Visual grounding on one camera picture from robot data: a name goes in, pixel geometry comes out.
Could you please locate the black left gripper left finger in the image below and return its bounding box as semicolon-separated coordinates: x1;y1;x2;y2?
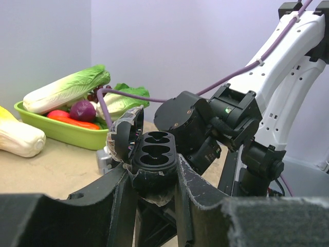
1;166;137;246

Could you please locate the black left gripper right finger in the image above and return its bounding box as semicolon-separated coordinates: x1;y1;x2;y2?
175;155;328;246

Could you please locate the black earbud charging case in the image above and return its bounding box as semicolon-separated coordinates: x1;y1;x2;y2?
104;106;178;206

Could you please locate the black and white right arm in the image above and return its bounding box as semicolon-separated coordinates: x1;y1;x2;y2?
154;1;328;196

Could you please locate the orange red pepper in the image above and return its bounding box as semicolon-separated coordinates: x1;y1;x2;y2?
48;115;100;130

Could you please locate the green plastic basket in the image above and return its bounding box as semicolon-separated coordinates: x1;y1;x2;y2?
14;101;107;150

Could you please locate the purple red onion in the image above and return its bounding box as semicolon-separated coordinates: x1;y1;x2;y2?
69;100;96;122

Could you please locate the green leafy bok choy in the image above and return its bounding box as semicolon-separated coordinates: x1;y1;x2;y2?
104;83;150;121

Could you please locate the red apple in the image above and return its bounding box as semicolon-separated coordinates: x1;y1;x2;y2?
47;110;69;118

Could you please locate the yellow white napa cabbage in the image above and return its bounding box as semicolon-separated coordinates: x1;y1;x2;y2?
1;107;46;157

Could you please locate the purple grapes bunch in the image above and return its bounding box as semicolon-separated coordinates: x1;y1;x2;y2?
84;85;112;103

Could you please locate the long green white cabbage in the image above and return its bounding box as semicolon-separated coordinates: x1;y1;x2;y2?
23;64;111;114

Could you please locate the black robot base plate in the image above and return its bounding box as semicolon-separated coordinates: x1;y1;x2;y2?
217;148;244;196

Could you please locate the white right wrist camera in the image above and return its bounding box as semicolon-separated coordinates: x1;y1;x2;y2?
96;147;113;175

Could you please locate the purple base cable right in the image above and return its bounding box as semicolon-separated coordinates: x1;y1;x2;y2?
279;174;296;198

